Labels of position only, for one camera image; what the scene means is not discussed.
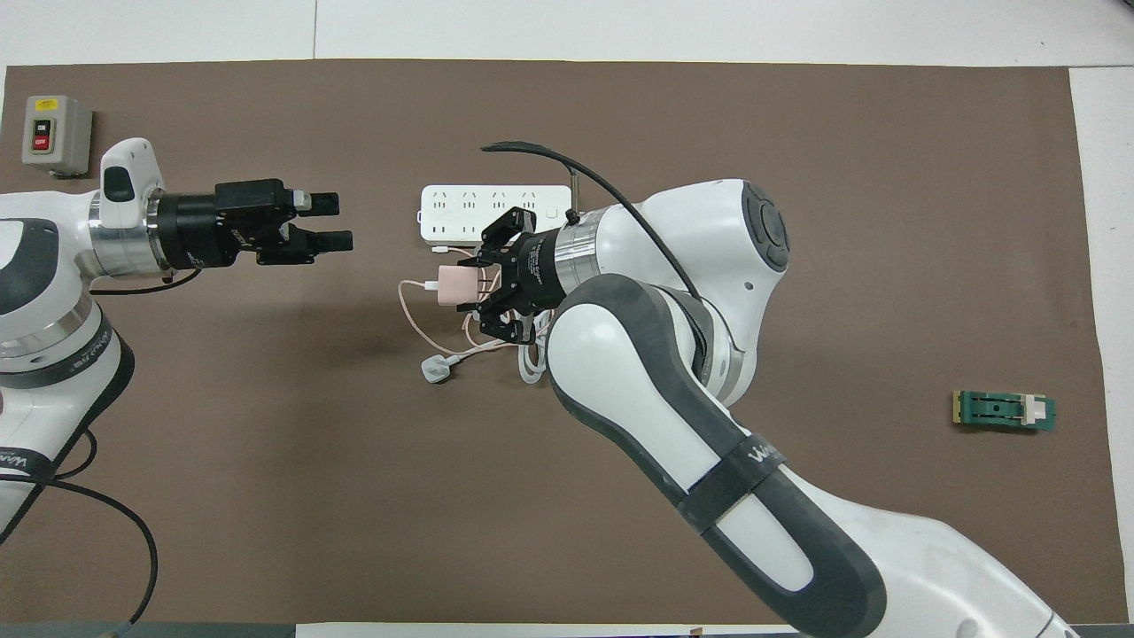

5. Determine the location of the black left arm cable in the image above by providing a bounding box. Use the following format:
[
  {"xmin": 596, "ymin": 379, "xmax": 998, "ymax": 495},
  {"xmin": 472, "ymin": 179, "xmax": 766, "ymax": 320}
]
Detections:
[{"xmin": 0, "ymin": 266, "xmax": 203, "ymax": 626}]

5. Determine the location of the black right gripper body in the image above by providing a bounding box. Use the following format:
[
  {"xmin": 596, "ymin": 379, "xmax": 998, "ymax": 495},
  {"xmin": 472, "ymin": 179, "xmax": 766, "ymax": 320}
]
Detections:
[{"xmin": 505, "ymin": 228, "xmax": 569, "ymax": 319}]

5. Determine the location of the green knife switch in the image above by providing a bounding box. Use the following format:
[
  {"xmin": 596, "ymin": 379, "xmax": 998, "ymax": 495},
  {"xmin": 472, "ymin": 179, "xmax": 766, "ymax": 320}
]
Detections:
[{"xmin": 952, "ymin": 390, "xmax": 1057, "ymax": 435}]

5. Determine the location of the grey on-off switch box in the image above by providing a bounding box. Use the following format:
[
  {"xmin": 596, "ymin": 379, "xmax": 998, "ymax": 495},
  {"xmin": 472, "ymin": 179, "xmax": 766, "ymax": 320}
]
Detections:
[{"xmin": 22, "ymin": 95, "xmax": 94, "ymax": 178}]

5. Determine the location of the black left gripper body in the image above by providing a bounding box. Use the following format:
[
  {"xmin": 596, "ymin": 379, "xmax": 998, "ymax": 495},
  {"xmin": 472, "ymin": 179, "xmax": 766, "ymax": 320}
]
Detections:
[{"xmin": 159, "ymin": 180, "xmax": 299, "ymax": 272}]

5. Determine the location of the white power strip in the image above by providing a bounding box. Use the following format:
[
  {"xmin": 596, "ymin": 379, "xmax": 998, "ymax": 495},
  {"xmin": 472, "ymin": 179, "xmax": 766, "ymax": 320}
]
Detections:
[{"xmin": 419, "ymin": 184, "xmax": 573, "ymax": 249}]

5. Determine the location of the pink charging cable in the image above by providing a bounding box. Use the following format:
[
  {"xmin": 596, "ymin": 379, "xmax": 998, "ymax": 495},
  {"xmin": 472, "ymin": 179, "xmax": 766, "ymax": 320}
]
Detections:
[{"xmin": 398, "ymin": 246, "xmax": 506, "ymax": 357}]

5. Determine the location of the white power cord with plug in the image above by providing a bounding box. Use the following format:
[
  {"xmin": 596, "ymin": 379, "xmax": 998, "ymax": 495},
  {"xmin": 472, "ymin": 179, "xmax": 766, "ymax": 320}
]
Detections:
[{"xmin": 421, "ymin": 315, "xmax": 555, "ymax": 386}]

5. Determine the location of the brown table mat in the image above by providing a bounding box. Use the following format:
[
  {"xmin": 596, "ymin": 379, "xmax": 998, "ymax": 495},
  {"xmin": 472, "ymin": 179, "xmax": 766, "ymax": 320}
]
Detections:
[{"xmin": 0, "ymin": 58, "xmax": 1119, "ymax": 626}]

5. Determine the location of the pink USB charger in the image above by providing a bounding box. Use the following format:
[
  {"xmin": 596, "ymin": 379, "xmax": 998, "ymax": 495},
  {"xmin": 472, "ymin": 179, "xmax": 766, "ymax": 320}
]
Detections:
[{"xmin": 436, "ymin": 266, "xmax": 486, "ymax": 308}]

